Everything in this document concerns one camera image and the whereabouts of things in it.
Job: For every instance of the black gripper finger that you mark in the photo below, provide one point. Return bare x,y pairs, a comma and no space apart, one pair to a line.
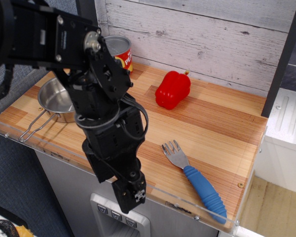
122,195
138,188

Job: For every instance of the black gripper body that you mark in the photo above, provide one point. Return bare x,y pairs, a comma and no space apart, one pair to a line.
114,151

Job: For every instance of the small steel pot with handle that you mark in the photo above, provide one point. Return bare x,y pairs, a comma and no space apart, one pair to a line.
56,103

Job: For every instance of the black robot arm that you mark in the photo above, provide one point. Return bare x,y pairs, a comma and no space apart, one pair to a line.
35,34

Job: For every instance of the red toy bell pepper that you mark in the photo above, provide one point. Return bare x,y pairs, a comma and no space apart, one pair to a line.
174,88

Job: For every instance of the grey toy fridge cabinet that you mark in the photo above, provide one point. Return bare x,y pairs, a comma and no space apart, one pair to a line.
91,209

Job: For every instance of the red yellow peaches can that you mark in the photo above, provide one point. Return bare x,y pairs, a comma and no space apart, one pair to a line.
120,48

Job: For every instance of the yellow object bottom left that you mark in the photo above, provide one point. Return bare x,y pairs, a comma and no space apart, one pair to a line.
24,232

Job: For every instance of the clear acrylic table guard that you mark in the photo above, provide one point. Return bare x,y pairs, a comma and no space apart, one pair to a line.
232,228

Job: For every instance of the white toy sink unit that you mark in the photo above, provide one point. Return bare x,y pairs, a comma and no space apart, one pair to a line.
276,158

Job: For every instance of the fork with blue handle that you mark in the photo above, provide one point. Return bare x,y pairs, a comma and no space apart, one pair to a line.
207,193

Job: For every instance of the dark grey left post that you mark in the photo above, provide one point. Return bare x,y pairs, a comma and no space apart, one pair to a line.
87,9

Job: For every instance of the dark grey post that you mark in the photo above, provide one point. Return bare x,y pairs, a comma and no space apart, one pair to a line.
280,71
87,9

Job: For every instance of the dark grey right post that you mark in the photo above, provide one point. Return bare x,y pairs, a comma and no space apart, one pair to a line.
280,71

